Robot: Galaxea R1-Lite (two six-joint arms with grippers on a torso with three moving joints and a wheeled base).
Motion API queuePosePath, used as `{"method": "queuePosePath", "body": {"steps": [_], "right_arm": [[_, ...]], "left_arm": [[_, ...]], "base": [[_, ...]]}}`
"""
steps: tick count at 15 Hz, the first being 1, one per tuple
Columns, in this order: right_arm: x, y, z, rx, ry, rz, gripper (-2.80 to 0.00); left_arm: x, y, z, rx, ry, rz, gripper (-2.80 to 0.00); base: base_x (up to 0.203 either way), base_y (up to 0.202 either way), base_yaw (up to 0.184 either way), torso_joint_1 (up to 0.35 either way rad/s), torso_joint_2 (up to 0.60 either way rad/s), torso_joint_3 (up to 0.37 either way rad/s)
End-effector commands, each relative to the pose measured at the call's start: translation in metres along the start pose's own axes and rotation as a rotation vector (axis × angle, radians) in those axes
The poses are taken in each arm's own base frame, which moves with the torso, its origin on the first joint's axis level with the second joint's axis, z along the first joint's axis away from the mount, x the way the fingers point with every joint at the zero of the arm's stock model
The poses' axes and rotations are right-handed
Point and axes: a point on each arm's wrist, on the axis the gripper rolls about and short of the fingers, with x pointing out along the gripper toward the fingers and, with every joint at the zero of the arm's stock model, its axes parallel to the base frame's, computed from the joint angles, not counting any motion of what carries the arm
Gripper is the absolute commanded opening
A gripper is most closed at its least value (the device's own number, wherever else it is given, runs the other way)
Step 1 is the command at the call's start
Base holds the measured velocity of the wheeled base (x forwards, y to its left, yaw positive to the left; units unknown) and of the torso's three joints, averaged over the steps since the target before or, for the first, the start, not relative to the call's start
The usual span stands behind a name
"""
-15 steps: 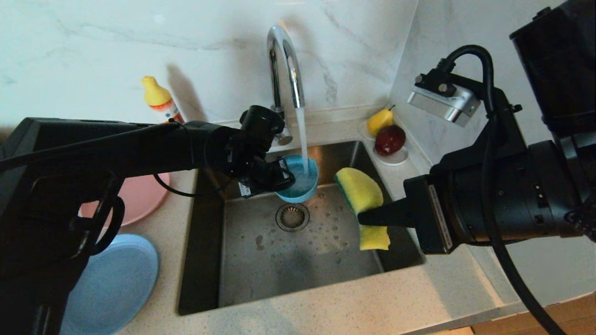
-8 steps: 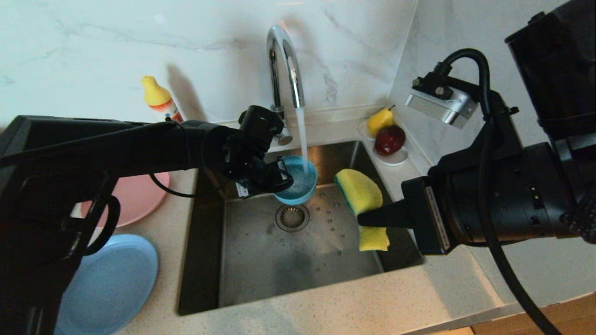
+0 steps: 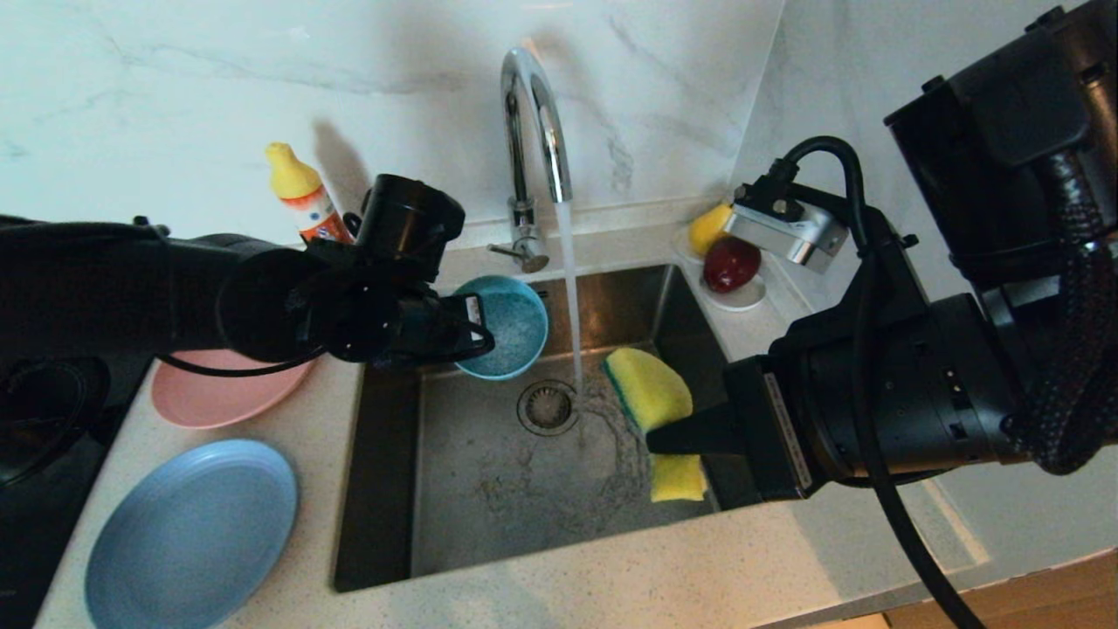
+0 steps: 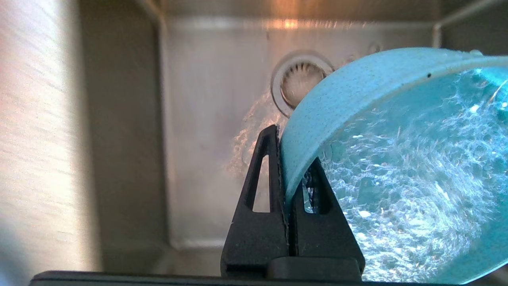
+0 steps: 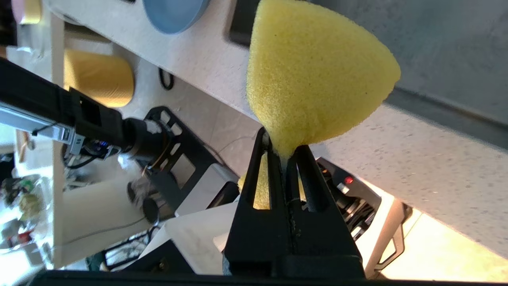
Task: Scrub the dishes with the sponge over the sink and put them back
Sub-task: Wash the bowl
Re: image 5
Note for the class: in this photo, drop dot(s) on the black metal bracket frame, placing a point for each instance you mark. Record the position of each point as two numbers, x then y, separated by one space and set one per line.
186 147

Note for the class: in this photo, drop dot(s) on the pink and yellow container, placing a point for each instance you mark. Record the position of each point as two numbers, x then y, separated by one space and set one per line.
29 10

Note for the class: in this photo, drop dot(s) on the stainless steel sink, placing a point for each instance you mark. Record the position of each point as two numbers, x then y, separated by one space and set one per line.
456 59

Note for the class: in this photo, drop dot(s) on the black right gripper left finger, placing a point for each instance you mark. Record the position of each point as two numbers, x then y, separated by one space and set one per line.
254 242

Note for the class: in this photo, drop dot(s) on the blue plate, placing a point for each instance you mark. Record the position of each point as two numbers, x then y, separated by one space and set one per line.
174 14

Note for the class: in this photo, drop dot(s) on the yellow sponge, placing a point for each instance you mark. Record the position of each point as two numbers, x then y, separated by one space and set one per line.
313 71

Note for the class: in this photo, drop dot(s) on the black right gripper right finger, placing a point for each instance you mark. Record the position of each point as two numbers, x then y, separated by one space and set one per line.
325 246

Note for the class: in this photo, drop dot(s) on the black box red button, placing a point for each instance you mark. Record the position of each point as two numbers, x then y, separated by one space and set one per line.
357 198

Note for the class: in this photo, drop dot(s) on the grey metal foot bracket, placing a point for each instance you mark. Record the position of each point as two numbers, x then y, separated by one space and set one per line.
393 234

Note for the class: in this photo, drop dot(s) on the yellow cylindrical stool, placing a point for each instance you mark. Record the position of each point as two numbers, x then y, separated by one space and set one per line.
97 77

